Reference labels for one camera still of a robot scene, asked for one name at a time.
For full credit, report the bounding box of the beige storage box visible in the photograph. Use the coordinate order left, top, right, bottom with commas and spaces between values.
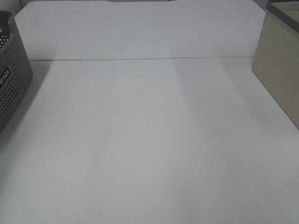
252, 0, 299, 126

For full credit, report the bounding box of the grey perforated plastic basket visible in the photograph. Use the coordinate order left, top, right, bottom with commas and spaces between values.
0, 10, 33, 131

